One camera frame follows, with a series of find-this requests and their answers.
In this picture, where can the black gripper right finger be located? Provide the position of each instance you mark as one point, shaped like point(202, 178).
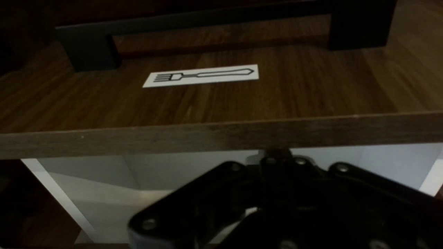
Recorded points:
point(378, 208)

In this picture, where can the white utensil label sticker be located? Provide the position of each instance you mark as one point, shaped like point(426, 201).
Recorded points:
point(202, 76)

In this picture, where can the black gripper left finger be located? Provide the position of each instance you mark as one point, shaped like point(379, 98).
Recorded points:
point(193, 203)

